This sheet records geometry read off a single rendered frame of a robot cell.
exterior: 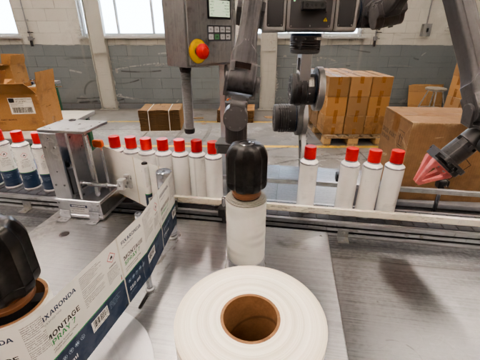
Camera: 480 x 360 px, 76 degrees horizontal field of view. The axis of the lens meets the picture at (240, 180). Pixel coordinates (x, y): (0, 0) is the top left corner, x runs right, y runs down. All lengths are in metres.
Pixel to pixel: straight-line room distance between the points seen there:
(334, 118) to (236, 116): 3.66
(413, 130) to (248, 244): 0.68
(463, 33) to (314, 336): 0.77
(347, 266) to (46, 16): 6.92
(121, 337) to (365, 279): 0.55
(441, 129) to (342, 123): 3.29
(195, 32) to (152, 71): 5.71
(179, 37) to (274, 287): 0.66
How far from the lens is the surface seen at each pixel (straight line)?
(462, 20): 0.97
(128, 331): 0.63
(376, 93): 4.45
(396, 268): 0.90
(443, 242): 1.04
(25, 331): 0.47
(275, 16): 1.44
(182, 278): 0.72
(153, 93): 6.63
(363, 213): 0.93
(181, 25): 0.87
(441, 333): 0.79
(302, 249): 0.80
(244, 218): 0.61
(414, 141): 1.12
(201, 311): 0.45
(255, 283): 0.49
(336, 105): 4.28
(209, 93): 6.42
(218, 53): 0.93
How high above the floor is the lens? 1.36
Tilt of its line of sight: 25 degrees down
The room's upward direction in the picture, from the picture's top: straight up
